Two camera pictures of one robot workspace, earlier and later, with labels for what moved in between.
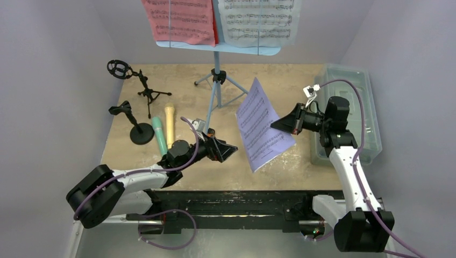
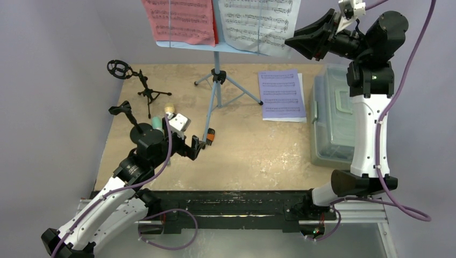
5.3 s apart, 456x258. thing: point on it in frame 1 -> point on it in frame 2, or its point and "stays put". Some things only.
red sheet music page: [191, 21] stays put
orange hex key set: [211, 132] stays put
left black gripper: [217, 149] -> [184, 150]
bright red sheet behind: [214, 24] stays put
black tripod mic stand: [122, 70] stays put
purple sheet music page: [255, 115] -> [281, 94]
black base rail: [291, 209] stays put
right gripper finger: [293, 122] -> [312, 40]
